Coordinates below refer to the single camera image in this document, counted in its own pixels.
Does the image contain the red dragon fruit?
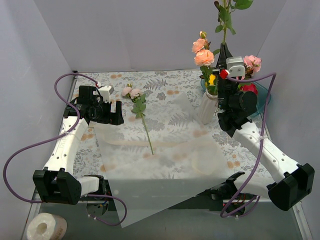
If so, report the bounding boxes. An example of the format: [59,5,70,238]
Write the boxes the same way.
[239,83,258,96]

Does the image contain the pink flower stems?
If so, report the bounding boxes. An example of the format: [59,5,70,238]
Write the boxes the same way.
[121,83,154,155]

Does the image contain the teal plastic fruit basket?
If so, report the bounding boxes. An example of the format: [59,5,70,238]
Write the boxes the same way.
[200,74,273,118]

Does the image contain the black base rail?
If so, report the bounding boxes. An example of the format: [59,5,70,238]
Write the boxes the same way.
[81,179,236,213]

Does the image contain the cream ribbon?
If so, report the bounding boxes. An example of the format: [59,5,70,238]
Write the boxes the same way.
[103,136,225,179]

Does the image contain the white tape roll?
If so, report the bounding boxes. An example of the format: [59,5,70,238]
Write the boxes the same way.
[26,212,67,240]

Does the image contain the yellow mango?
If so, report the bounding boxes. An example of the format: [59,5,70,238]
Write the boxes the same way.
[208,74,217,86]

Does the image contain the floral tablecloth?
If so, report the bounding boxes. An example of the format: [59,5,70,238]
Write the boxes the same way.
[49,68,275,180]

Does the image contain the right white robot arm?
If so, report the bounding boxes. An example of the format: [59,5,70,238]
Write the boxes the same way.
[211,43,315,211]

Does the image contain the white ribbed vase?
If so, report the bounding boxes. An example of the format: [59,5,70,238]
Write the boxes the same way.
[197,90,218,125]

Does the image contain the peach flower stem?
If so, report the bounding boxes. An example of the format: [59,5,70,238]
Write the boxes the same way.
[213,0,254,44]
[191,31,220,95]

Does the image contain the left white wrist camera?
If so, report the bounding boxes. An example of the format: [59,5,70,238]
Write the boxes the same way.
[98,85,114,103]

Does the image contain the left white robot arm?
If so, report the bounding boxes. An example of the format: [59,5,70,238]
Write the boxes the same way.
[32,85,124,205]

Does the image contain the white wrapping paper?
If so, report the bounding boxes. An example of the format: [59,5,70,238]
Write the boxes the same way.
[94,93,233,227]

